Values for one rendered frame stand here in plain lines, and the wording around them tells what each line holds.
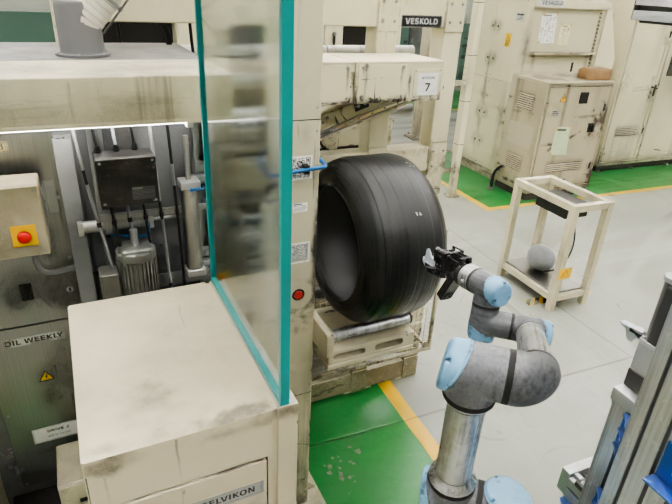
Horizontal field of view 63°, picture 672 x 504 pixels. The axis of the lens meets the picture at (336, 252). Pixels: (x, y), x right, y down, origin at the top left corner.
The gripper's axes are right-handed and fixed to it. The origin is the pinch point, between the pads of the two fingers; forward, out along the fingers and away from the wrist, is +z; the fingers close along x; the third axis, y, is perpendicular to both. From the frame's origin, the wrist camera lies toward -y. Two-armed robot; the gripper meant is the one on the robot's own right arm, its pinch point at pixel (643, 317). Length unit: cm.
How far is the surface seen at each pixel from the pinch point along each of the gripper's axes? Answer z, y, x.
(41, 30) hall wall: 768, -89, -615
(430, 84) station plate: 53, -73, -64
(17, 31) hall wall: 753, -91, -647
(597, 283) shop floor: 227, 119, 81
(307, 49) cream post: 1, -94, -103
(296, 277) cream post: 0, -22, -115
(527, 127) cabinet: 425, 41, 73
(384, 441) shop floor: 43, 95, -90
